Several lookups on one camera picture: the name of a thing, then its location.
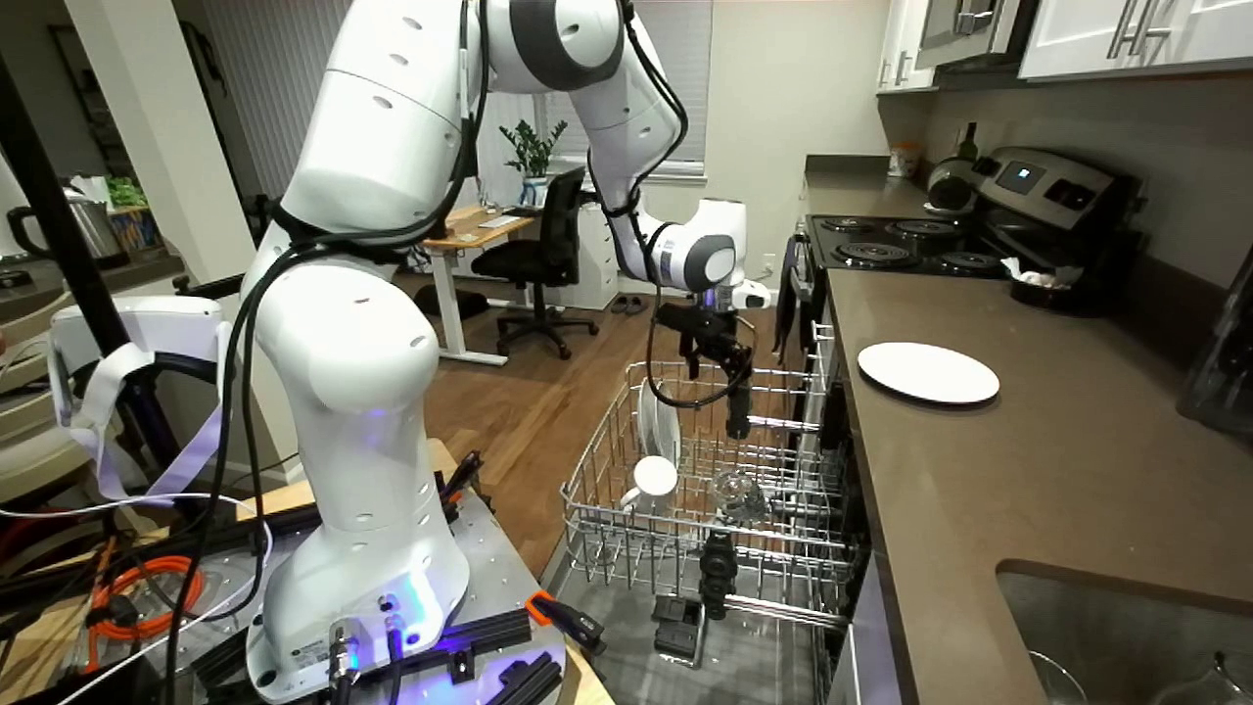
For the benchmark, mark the white drawer unit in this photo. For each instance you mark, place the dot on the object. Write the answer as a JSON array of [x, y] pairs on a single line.
[[592, 277]]

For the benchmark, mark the wooden board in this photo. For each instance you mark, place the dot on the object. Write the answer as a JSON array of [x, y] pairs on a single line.
[[280, 500]]

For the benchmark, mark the stainless dishwasher door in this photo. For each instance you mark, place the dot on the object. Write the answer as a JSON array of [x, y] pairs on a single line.
[[769, 670]]

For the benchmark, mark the white crumpled paper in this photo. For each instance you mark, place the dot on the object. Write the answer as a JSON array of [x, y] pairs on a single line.
[[1039, 277]]

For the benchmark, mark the white mug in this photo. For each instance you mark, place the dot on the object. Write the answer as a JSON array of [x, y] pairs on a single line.
[[654, 475]]

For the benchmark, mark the black plastic block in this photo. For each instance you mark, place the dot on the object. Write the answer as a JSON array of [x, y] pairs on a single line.
[[680, 628]]

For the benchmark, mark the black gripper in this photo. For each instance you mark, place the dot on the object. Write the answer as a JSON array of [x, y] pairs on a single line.
[[712, 337]]

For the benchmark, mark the black orange clamp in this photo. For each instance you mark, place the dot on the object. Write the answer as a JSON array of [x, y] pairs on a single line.
[[575, 623]]

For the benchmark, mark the metal robot mounting table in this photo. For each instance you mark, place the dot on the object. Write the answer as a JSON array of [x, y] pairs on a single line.
[[501, 551]]

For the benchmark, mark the small black clamp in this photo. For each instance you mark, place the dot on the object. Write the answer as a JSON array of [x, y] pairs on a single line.
[[460, 481]]

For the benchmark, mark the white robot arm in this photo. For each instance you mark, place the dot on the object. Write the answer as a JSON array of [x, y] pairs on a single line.
[[353, 353]]

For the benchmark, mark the steel kitchen sink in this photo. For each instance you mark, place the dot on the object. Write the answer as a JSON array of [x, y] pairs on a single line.
[[1121, 628]]

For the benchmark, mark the cluttered bookshelf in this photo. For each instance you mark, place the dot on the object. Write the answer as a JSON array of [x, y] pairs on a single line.
[[105, 217]]

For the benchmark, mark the black office chair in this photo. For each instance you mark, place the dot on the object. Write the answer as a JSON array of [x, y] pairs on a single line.
[[552, 257]]

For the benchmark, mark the black bar clamp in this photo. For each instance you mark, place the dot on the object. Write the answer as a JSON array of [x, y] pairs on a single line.
[[530, 682], [492, 636]]

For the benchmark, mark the narrow white upper cabinet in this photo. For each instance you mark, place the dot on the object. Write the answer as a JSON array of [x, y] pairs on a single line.
[[902, 43]]

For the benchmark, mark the green potted plant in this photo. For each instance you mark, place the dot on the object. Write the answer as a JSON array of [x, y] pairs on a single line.
[[535, 146]]

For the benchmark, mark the clear wine glass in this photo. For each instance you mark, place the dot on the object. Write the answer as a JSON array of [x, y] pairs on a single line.
[[746, 500]]

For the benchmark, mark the black tray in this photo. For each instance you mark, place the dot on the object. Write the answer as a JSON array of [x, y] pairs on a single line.
[[1063, 298]]

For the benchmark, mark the black kettle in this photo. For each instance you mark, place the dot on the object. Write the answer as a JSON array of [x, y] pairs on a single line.
[[953, 191]]

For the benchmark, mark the white desk wooden top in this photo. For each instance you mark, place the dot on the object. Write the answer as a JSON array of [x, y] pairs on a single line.
[[451, 317]]

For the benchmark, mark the black stand pole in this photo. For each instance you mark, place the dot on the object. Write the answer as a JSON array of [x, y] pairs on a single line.
[[64, 230]]

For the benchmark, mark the dark range hood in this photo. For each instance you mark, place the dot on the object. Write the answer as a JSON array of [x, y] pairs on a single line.
[[973, 25]]

